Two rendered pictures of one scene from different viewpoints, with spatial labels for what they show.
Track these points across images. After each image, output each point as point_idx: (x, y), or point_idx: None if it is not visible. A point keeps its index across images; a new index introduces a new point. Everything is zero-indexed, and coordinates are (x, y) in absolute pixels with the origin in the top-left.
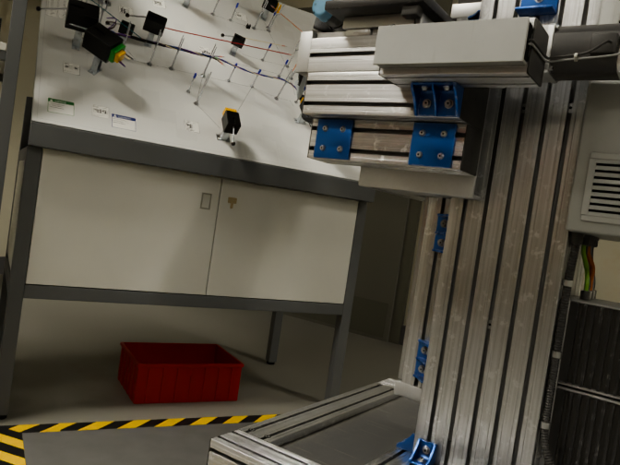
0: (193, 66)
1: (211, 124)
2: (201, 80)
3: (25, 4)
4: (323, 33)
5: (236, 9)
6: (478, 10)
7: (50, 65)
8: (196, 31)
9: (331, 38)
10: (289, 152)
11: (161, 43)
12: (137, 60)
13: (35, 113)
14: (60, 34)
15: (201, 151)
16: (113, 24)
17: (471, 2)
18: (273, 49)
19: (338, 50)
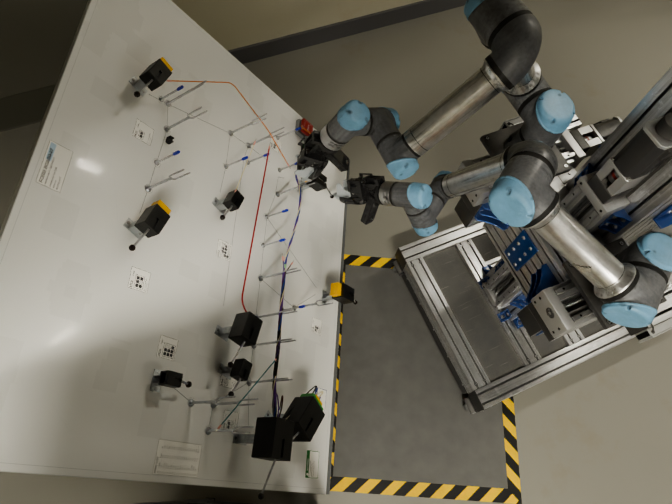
0: (249, 284)
1: (312, 301)
2: (266, 283)
3: None
4: (578, 319)
5: (127, 128)
6: (630, 221)
7: (271, 473)
8: (190, 244)
9: (587, 321)
10: (330, 230)
11: (280, 335)
12: (250, 360)
13: (319, 490)
14: (226, 458)
15: (336, 328)
16: (278, 399)
17: (614, 199)
18: (203, 129)
19: (588, 321)
